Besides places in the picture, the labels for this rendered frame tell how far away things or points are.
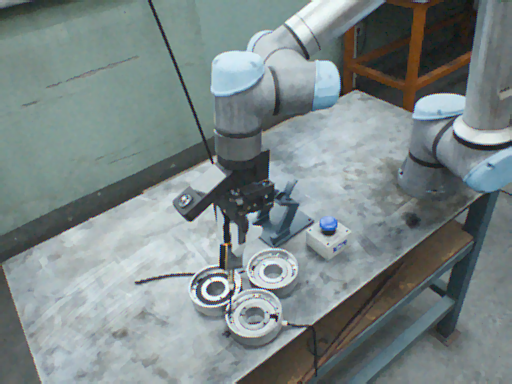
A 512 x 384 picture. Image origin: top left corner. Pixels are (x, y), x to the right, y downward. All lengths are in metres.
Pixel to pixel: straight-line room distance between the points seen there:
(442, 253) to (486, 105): 0.58
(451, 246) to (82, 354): 1.00
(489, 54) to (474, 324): 1.27
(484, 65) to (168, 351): 0.75
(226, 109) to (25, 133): 1.75
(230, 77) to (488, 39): 0.44
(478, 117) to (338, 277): 0.41
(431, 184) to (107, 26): 1.67
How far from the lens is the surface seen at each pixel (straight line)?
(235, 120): 0.63
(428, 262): 1.31
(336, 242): 0.92
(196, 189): 0.70
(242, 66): 0.60
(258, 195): 0.72
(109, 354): 0.90
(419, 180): 1.09
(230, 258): 0.80
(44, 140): 2.33
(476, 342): 1.86
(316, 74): 0.66
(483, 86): 0.86
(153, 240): 1.06
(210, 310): 0.85
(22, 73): 2.21
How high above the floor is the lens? 1.51
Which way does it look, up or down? 39 degrees down
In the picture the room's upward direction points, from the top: 7 degrees counter-clockwise
